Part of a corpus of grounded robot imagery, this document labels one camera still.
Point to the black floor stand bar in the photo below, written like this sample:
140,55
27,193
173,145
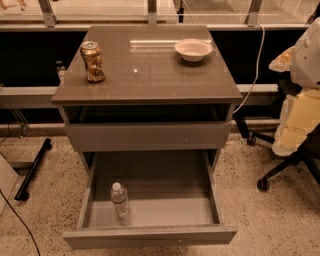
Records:
22,194

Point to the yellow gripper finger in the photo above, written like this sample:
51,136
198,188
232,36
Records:
282,62
299,116

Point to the open grey middle drawer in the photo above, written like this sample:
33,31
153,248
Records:
171,195

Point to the metal window railing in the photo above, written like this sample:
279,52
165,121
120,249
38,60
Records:
215,14

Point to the black office chair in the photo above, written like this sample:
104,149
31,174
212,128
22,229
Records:
307,153

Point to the crushed gold soda can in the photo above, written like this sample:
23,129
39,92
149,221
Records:
92,57

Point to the grey drawer cabinet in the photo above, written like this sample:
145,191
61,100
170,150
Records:
147,81

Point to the bottle behind cabinet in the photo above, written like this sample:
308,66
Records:
61,69

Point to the white paper bowl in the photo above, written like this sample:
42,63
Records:
193,50

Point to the clear plastic water bottle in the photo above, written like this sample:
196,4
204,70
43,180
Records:
120,200

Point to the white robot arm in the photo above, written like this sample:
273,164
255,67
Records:
305,61

